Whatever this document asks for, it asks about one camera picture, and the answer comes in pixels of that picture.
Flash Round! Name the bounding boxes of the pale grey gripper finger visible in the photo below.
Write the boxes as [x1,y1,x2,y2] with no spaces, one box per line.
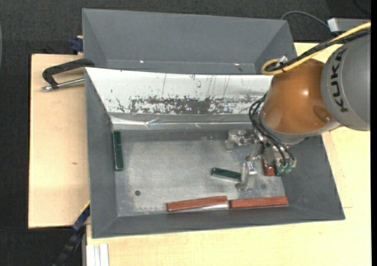
[225,128,255,151]
[235,161,259,192]

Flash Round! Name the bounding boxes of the dark green flat block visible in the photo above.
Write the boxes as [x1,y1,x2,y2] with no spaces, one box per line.
[112,130,125,171]
[210,167,243,183]

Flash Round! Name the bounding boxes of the red-brown flat block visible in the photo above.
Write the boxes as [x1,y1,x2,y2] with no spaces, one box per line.
[166,195,229,213]
[229,195,289,210]

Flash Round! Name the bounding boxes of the grey metal bin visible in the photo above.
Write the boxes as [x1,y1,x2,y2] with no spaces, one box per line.
[81,8,346,239]

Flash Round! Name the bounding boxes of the pale brown flat board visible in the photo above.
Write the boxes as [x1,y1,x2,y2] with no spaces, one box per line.
[28,52,91,229]

